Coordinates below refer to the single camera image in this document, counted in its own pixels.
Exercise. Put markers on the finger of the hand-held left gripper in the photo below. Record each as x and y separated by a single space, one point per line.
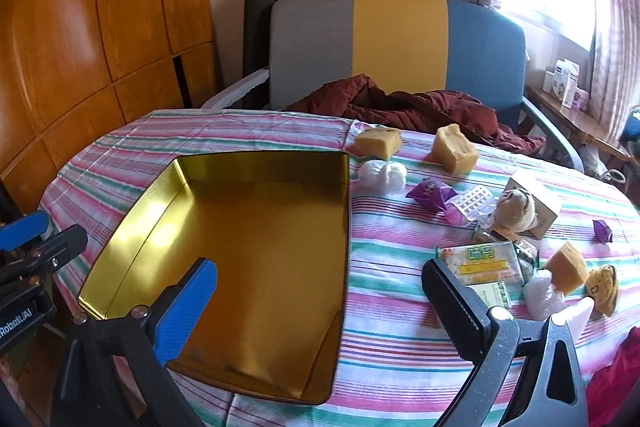
22 229
55 247

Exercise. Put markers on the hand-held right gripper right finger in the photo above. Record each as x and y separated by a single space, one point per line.
457 307

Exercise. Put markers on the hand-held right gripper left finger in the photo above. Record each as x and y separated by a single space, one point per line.
187 307

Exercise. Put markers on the green paper box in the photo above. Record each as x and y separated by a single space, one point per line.
492 294

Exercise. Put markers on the yellow green cracker packet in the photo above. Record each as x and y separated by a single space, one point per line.
485 262

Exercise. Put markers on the white plastic bag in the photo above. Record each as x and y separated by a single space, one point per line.
542 297
382 174

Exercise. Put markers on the clear plastic snack packet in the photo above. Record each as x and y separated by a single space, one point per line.
527 254

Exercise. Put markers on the pink plastic item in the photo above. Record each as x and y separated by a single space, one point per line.
455 214

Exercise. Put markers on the clear blister pack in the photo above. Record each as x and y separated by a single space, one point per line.
475 198

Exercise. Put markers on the small plush toy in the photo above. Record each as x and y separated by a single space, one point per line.
515 209

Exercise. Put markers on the gold metal tin box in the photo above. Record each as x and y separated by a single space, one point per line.
260 217

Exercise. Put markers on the purple snack packet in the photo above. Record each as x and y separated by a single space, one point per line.
430 194

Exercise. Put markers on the yellow sponge block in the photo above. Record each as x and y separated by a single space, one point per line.
375 142
567 269
452 149

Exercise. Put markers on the white foam block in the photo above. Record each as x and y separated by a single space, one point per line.
580 312

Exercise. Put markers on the beige cardboard carton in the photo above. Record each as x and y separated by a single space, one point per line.
546 207

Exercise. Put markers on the yellow knitted sock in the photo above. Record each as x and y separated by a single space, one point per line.
602 289

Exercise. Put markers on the small purple candy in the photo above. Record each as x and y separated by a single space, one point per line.
602 232

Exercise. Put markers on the red cloth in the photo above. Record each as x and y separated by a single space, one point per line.
617 382

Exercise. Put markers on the maroon jacket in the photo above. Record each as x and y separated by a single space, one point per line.
415 112

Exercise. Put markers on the wooden panel cabinet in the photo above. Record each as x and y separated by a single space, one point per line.
75 32

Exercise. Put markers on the wooden side table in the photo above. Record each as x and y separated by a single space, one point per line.
575 122

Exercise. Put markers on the small pink box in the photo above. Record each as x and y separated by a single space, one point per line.
581 99

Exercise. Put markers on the white printed boxes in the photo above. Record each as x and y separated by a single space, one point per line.
562 82

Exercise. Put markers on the blue round object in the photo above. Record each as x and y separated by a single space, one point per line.
631 127

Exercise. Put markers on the grey yellow blue chair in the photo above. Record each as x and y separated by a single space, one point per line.
400 37

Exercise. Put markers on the black rolled mat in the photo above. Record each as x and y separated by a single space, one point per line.
257 32

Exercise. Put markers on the pink striped curtain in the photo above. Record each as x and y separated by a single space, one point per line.
615 47

